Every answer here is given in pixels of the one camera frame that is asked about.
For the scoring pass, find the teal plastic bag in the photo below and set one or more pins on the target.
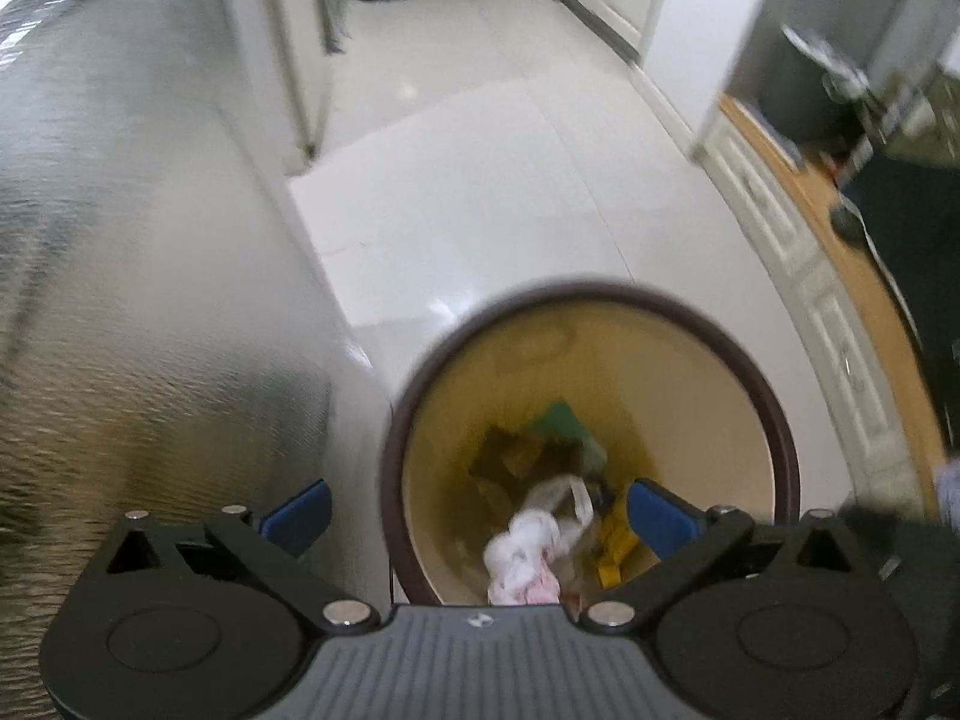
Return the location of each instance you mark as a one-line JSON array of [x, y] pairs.
[[559, 425]]

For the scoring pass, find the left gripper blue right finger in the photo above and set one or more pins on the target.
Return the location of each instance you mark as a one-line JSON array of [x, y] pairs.
[[661, 520]]

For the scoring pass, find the brown cardboard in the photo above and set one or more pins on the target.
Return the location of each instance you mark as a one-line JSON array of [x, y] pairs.
[[508, 465]]

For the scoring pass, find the dark bin with white liner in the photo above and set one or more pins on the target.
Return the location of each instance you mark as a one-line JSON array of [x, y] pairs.
[[812, 92]]

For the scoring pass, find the black round object on cabinet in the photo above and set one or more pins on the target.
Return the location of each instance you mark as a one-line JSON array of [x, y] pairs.
[[848, 227]]

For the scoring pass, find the yellow wastebasket with brown rim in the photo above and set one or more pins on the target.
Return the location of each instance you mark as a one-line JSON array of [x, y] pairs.
[[583, 377]]

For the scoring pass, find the white low cabinet wood top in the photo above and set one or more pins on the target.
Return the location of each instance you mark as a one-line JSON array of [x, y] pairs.
[[859, 347]]

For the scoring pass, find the white refrigerator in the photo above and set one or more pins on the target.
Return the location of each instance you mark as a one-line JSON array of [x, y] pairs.
[[288, 48]]

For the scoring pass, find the yellow cardboard box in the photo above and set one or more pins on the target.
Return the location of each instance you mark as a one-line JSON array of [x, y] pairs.
[[620, 555]]

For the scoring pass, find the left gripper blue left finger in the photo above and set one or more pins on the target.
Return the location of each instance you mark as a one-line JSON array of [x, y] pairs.
[[298, 523]]

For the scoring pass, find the black bear cloth cover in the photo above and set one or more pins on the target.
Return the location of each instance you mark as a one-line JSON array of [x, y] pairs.
[[901, 187]]

